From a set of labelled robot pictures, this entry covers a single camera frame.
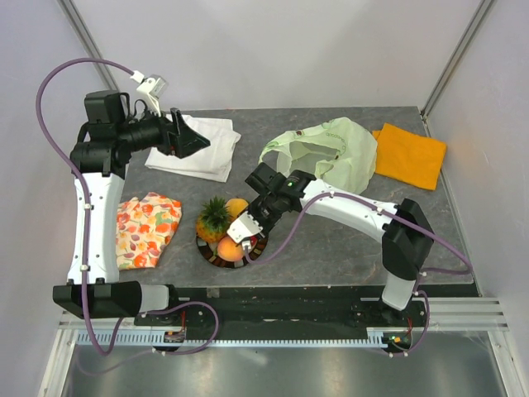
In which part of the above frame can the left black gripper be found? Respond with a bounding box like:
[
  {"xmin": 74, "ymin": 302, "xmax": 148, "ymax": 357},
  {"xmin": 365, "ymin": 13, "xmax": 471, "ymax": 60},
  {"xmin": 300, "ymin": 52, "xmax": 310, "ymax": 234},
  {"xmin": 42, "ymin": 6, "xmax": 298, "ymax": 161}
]
[{"xmin": 117, "ymin": 100, "xmax": 209, "ymax": 159}]

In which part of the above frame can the fake pineapple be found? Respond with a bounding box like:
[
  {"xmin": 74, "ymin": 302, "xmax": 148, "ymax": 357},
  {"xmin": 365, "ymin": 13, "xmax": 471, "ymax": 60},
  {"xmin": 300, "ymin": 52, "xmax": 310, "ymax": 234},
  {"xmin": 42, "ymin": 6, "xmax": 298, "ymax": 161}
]
[{"xmin": 195, "ymin": 196, "xmax": 231, "ymax": 243}]

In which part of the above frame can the light green plastic bag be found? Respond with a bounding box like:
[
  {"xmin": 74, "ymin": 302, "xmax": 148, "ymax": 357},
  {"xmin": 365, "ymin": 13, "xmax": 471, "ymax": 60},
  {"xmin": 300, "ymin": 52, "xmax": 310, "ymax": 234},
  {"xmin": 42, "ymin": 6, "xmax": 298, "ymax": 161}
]
[{"xmin": 259, "ymin": 117, "xmax": 378, "ymax": 194}]

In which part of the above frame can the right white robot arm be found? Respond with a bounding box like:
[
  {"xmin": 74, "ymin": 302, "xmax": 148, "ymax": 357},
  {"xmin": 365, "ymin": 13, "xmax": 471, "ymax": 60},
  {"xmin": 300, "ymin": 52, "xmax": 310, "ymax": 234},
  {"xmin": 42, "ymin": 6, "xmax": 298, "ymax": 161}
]
[{"xmin": 228, "ymin": 163, "xmax": 434, "ymax": 326}]

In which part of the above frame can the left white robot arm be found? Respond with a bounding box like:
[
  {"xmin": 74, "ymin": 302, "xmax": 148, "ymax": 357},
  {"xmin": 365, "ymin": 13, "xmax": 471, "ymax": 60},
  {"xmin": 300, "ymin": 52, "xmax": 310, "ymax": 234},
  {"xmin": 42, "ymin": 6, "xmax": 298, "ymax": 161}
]
[{"xmin": 53, "ymin": 90, "xmax": 210, "ymax": 325}]

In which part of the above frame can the white folded cloth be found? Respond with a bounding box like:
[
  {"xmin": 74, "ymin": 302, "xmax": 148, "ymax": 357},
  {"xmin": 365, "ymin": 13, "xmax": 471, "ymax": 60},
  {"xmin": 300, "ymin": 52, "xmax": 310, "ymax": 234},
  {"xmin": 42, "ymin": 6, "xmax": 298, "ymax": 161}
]
[{"xmin": 145, "ymin": 115, "xmax": 241, "ymax": 183}]

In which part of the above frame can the dark rimmed ceramic plate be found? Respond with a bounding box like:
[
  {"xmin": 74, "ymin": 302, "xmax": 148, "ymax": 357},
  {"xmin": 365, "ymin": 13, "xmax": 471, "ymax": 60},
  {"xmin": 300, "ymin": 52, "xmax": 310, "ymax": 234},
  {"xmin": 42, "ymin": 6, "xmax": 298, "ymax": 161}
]
[{"xmin": 195, "ymin": 237, "xmax": 268, "ymax": 269}]

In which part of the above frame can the floral patterned cloth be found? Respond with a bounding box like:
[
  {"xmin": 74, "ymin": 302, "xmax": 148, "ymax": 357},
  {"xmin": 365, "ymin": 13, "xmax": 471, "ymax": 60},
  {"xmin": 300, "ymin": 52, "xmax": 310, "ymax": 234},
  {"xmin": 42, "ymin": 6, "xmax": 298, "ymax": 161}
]
[{"xmin": 116, "ymin": 192, "xmax": 182, "ymax": 271}]

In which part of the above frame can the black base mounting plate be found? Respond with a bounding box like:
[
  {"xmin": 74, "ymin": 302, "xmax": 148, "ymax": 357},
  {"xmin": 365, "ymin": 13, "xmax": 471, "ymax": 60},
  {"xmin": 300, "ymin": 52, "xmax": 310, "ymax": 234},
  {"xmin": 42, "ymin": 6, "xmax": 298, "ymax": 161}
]
[{"xmin": 126, "ymin": 285, "xmax": 431, "ymax": 332}]

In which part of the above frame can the orange folded cloth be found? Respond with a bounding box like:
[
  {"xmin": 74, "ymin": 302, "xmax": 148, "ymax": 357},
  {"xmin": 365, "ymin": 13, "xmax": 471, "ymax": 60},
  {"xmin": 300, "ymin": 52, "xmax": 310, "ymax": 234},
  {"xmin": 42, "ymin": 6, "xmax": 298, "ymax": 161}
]
[{"xmin": 373, "ymin": 123, "xmax": 447, "ymax": 191}]

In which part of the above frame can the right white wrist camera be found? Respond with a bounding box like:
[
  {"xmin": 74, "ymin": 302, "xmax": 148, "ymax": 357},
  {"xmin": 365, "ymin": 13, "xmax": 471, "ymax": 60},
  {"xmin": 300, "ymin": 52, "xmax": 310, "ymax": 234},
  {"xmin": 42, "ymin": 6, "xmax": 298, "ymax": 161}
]
[{"xmin": 226, "ymin": 211, "xmax": 263, "ymax": 244}]

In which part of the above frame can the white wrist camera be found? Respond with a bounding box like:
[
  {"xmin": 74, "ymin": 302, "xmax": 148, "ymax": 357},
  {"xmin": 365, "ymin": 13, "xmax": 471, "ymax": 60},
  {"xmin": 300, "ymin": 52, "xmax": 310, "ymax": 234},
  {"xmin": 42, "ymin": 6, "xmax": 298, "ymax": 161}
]
[
  {"xmin": 130, "ymin": 70, "xmax": 169, "ymax": 117},
  {"xmin": 226, "ymin": 211, "xmax": 263, "ymax": 244}
]

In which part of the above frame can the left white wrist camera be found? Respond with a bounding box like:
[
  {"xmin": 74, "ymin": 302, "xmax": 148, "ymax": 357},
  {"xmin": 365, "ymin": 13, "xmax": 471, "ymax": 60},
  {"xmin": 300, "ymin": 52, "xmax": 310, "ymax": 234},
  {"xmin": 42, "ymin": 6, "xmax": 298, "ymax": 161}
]
[{"xmin": 130, "ymin": 70, "xmax": 169, "ymax": 117}]

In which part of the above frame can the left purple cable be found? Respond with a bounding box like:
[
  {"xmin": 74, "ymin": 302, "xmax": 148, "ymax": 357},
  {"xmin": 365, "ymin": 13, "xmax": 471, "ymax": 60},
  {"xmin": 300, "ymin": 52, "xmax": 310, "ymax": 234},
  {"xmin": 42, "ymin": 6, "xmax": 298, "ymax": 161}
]
[{"xmin": 35, "ymin": 57, "xmax": 220, "ymax": 377}]

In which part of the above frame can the left aluminium frame post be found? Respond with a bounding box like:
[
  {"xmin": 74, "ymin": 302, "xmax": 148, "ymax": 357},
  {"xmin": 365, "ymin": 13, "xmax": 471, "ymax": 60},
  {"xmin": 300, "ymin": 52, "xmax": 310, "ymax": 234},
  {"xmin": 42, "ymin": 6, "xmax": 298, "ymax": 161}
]
[{"xmin": 57, "ymin": 0, "xmax": 118, "ymax": 90}]

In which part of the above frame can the aluminium frame post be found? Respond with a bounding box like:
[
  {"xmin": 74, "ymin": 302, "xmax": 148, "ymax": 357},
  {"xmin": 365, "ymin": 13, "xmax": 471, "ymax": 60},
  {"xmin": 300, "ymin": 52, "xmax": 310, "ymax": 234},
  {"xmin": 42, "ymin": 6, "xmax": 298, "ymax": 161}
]
[
  {"xmin": 57, "ymin": 0, "xmax": 118, "ymax": 90},
  {"xmin": 420, "ymin": 0, "xmax": 497, "ymax": 122}
]

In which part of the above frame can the white slotted cable duct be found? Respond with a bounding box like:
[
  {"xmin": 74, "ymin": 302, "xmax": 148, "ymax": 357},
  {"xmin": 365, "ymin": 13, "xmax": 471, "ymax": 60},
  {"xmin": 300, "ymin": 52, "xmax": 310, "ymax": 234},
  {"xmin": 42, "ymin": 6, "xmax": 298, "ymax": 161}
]
[{"xmin": 77, "ymin": 328, "xmax": 408, "ymax": 348}]

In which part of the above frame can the aluminium front rail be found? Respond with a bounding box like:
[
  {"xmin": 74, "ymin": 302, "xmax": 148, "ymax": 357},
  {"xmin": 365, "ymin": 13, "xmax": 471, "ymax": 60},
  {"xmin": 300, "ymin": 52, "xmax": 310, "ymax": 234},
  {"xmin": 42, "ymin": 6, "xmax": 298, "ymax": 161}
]
[{"xmin": 59, "ymin": 297, "xmax": 508, "ymax": 333}]

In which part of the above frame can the right aluminium frame post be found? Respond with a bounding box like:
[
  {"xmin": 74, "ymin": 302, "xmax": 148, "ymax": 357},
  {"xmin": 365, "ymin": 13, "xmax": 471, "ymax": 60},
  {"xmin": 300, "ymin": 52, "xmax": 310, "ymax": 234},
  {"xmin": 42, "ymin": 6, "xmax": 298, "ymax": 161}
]
[{"xmin": 420, "ymin": 0, "xmax": 497, "ymax": 122}]

